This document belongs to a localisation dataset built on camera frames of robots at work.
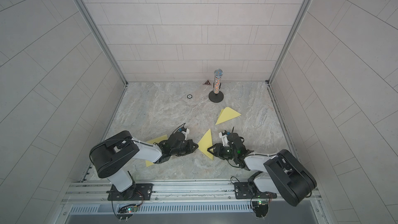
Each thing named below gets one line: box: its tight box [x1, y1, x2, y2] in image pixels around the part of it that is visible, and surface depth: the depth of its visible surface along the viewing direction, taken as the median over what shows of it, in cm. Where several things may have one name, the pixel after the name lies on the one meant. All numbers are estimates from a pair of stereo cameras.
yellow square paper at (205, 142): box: [197, 128, 215, 161], surface depth 87 cm
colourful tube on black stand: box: [208, 68, 224, 103], surface depth 96 cm
